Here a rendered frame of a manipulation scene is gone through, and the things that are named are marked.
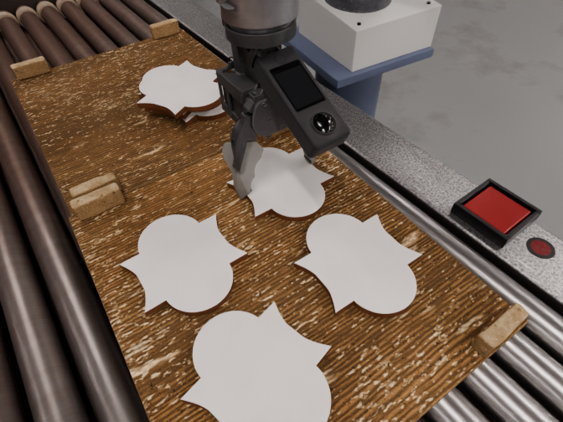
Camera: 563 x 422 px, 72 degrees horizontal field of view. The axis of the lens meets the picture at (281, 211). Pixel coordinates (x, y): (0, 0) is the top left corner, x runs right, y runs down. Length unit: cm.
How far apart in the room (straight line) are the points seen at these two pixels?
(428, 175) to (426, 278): 19
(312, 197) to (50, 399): 35
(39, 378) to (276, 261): 26
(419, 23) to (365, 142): 41
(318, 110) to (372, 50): 53
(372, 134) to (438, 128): 166
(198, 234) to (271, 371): 18
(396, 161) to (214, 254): 31
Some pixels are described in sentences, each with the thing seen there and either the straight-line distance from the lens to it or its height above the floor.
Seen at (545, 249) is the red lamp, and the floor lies 92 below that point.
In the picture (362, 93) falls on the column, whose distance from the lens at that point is 101.
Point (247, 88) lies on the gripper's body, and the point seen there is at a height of 108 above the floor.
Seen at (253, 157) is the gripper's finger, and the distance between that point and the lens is 46.
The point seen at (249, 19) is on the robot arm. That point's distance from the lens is 39.
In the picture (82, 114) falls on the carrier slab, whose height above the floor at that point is 94.
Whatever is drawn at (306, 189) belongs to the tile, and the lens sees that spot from 50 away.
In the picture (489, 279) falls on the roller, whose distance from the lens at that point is 50.
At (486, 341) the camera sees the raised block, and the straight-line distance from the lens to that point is 41.
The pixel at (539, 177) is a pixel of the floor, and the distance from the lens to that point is 221.
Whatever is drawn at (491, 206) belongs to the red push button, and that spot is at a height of 93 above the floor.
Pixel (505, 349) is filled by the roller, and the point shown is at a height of 91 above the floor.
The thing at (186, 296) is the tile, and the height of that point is 95.
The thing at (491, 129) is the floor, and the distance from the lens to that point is 240.
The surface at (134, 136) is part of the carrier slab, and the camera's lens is 65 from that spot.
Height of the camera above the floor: 130
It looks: 49 degrees down
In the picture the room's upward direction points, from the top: 2 degrees counter-clockwise
